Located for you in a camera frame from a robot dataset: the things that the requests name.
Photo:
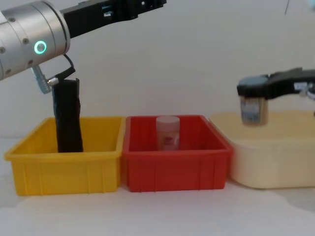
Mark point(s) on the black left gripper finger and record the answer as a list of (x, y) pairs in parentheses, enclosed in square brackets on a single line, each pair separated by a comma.
[(147, 4), (123, 15)]

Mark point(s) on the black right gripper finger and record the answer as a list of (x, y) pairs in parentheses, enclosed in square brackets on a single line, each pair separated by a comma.
[(286, 73), (253, 90)]

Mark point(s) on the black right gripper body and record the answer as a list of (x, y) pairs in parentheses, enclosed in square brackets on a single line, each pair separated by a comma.
[(285, 84)]

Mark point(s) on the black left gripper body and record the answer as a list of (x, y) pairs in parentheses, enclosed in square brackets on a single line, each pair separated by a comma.
[(83, 20)]

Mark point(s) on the toothpick jar with grey lid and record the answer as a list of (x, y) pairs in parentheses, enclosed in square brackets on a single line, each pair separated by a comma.
[(254, 110)]

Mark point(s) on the cream plastic basin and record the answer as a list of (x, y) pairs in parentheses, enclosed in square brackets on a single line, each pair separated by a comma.
[(275, 159)]

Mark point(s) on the clear jar with white lid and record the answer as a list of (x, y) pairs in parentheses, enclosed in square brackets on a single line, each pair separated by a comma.
[(168, 132)]

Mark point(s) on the black flat pouch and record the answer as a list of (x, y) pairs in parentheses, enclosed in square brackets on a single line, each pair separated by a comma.
[(69, 118)]

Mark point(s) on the red plastic bin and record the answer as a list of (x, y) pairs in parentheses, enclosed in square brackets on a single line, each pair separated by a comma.
[(177, 172)]

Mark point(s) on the yellow plastic bin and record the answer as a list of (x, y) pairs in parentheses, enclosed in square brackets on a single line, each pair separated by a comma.
[(61, 172)]

